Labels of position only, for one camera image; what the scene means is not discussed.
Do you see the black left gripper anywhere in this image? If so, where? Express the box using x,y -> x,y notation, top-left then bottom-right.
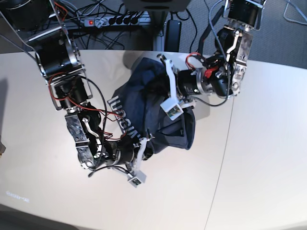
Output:
147,68 -> 214,97

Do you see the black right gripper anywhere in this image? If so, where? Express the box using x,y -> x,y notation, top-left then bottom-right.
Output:
109,140 -> 154,168

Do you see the blue-grey T-shirt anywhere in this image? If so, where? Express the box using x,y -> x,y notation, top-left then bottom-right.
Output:
108,57 -> 196,154

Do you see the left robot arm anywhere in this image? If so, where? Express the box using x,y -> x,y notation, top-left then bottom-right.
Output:
148,0 -> 266,103

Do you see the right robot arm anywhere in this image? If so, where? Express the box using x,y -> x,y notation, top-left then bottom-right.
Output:
0,0 -> 148,177

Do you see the black power adapter brick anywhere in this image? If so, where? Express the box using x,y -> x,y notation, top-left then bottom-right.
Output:
165,20 -> 182,52

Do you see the white power strip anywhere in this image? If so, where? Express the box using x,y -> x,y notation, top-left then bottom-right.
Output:
81,15 -> 140,29

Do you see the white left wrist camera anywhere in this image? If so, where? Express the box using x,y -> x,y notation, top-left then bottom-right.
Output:
160,97 -> 184,121

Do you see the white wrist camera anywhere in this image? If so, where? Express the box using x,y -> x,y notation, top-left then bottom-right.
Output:
128,171 -> 146,188
160,97 -> 184,121

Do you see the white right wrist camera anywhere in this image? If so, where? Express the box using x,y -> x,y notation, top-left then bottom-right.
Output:
128,171 -> 146,188

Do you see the black camera mount overhead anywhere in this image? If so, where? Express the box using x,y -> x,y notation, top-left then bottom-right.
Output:
123,0 -> 191,12

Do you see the white braided cable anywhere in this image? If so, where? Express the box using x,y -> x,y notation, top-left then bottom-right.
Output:
283,0 -> 307,27

